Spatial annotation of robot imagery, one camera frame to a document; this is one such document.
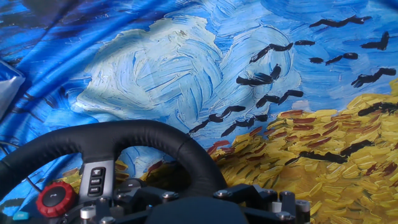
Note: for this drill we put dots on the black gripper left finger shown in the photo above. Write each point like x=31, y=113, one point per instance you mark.
x=133, y=202

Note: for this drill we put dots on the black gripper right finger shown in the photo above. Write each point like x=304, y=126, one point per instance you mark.
x=264, y=199

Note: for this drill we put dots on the black leather racing steering wheel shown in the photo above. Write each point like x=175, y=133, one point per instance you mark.
x=140, y=133

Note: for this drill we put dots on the painted wheatfield print cloth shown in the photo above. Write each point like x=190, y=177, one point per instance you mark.
x=217, y=62

